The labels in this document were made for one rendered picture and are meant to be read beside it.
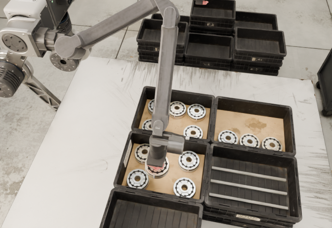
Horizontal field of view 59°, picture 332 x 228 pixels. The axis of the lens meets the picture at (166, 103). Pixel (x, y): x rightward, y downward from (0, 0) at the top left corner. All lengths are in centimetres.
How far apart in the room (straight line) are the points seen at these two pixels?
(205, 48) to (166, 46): 170
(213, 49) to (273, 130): 125
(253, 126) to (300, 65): 180
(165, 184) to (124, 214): 23
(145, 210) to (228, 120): 65
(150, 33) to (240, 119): 134
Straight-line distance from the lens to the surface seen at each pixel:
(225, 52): 270
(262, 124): 168
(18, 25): 121
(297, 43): 362
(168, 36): 103
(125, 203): 142
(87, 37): 109
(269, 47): 268
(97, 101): 191
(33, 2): 126
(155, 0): 105
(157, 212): 139
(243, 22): 308
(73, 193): 163
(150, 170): 124
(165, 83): 103
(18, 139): 282
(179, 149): 105
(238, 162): 152
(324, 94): 294
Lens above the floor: 215
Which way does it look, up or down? 52 degrees down
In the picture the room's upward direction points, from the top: straight up
